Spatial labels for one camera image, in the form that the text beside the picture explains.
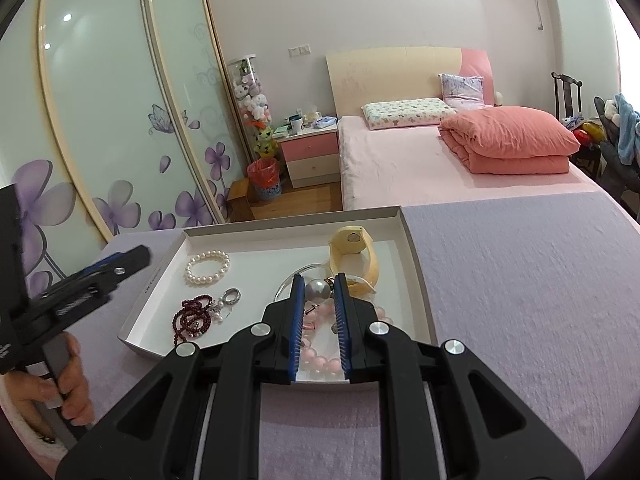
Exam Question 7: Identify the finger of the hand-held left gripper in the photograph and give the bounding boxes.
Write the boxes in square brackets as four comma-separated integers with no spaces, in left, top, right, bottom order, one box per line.
[75,252,124,278]
[27,245,152,320]

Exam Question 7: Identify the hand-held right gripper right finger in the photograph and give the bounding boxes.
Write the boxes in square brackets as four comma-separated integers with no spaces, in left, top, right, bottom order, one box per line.
[332,272,586,480]

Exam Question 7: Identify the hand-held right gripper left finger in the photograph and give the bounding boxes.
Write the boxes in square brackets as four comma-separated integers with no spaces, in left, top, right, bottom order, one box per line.
[55,274,307,480]

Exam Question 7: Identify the pink bead bracelet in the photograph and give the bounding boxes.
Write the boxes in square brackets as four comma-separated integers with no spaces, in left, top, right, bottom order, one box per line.
[299,300,396,378]

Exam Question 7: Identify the grey pearl pendant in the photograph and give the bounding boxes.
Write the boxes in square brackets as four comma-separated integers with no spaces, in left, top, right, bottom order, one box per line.
[305,280,331,306]

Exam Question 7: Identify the large silver bangle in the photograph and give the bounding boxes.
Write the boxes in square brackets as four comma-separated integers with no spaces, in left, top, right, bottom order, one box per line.
[277,262,333,306]

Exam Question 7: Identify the grey cardboard tray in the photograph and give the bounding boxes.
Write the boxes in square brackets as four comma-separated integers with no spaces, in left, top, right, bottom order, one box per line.
[117,205,438,386]

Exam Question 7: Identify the dark red bead bracelet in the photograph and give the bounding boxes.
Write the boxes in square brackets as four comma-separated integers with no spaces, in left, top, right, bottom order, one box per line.
[172,294,213,346]

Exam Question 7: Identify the person's left forearm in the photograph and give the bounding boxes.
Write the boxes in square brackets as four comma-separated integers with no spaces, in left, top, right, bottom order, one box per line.
[0,402,71,466]

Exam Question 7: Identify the person's left hand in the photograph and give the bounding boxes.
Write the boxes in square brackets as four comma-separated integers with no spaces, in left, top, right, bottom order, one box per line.
[0,332,96,428]

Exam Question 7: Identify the small wooden stool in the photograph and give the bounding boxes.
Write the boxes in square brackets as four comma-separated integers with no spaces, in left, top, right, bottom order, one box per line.
[226,179,256,223]

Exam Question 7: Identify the red trash bin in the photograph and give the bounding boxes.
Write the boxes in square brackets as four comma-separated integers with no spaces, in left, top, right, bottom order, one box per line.
[246,157,282,202]

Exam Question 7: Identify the floral sliding wardrobe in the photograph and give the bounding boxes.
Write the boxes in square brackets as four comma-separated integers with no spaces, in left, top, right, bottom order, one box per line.
[0,0,253,301]

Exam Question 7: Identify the lavender tablecloth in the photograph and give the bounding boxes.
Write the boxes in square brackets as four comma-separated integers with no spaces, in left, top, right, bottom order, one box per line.
[0,190,640,480]

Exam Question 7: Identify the pink and white nightstand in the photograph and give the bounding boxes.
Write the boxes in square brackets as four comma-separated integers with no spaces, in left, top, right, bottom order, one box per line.
[277,126,342,190]

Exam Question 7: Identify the pink bed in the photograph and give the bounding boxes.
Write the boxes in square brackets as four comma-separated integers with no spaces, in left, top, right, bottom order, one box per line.
[337,105,608,211]

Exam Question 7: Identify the plush toy display tube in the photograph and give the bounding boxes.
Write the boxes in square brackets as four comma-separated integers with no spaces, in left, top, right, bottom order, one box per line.
[227,55,278,161]

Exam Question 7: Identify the white floral pillow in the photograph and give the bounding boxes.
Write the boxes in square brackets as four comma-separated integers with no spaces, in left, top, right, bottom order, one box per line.
[361,97,458,132]

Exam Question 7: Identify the folded coral quilt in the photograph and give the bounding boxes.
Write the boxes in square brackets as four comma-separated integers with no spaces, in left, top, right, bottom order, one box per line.
[438,106,582,175]

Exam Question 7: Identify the cream and pink headboard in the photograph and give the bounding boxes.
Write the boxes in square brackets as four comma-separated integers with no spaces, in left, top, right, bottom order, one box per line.
[326,46,493,118]

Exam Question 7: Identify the pale purple pillow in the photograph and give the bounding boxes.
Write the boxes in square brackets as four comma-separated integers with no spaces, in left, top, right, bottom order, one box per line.
[439,73,486,110]

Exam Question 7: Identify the colourful toy pile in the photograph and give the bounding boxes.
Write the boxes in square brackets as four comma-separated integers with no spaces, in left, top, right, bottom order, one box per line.
[560,115,607,152]

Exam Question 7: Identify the dark wooden chair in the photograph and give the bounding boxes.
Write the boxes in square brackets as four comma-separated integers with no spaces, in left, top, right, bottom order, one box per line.
[551,72,601,178]

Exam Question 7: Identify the blue clothing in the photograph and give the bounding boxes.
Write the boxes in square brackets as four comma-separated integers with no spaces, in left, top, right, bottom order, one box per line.
[616,92,640,166]

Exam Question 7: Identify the air conditioner pipe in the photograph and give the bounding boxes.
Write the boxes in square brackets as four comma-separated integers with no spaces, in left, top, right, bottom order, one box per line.
[530,0,553,31]

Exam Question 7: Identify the white pearl bracelet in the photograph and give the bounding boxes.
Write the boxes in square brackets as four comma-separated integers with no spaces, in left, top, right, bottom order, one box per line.
[185,251,232,286]

